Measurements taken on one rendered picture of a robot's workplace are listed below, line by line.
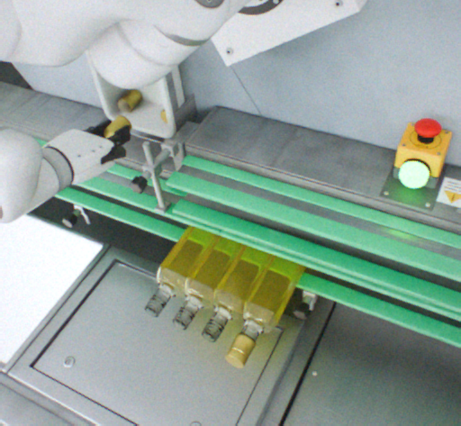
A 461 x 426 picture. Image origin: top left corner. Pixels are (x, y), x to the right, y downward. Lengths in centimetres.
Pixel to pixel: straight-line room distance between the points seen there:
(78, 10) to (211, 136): 58
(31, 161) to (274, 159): 41
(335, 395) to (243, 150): 47
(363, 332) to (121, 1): 82
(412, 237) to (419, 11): 33
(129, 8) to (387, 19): 47
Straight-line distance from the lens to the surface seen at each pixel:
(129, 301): 113
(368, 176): 92
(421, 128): 87
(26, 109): 139
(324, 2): 80
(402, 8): 83
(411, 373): 108
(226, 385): 101
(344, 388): 105
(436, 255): 85
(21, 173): 79
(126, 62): 57
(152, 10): 49
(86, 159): 91
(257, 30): 85
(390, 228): 87
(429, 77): 88
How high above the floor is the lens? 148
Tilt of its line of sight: 35 degrees down
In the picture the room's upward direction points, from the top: 145 degrees counter-clockwise
